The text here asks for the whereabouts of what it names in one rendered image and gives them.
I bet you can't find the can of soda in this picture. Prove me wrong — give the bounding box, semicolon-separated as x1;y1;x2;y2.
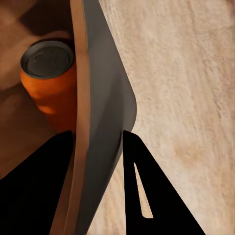
20;41;77;135

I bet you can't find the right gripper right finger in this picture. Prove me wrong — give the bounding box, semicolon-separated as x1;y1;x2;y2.
123;130;206;235

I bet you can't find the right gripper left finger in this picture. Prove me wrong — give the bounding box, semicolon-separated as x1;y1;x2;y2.
0;130;74;235

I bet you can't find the trash can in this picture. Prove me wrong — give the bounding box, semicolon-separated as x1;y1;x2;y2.
0;0;137;235

